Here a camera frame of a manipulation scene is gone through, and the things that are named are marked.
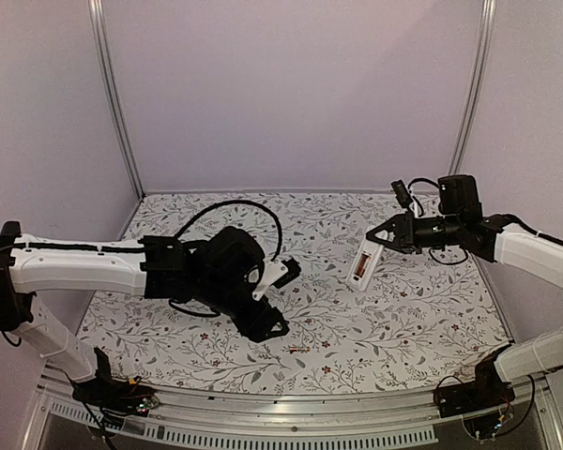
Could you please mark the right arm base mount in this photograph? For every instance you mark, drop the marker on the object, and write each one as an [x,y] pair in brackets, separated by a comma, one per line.
[454,397]

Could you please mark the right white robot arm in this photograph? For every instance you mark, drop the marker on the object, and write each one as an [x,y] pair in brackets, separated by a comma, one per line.
[499,238]

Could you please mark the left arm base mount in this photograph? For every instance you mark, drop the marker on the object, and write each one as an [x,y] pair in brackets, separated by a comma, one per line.
[129,397]

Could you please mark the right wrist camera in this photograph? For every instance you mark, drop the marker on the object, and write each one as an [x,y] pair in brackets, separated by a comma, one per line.
[406,199]

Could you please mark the left aluminium frame post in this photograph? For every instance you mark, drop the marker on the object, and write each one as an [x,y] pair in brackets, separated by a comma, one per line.
[106,68]

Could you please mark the right aluminium frame post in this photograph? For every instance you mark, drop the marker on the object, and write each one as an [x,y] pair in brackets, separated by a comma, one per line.
[473,94]

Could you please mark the front aluminium rail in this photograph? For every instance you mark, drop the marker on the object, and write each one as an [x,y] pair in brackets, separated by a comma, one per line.
[195,419]

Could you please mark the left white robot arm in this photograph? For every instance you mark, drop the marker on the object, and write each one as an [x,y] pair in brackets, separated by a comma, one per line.
[228,273]

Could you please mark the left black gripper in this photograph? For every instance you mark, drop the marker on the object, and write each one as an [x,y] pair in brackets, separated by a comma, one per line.
[257,326]

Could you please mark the aluminium frame post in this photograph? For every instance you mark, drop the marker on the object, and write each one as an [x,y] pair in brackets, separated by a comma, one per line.
[473,94]
[106,68]

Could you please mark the floral patterned table mat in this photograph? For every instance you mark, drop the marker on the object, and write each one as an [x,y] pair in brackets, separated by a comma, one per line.
[422,318]

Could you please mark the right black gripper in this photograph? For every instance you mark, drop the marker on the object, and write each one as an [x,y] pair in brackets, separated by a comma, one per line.
[407,232]

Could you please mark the white remote control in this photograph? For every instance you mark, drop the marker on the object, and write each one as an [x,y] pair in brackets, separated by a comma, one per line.
[375,250]

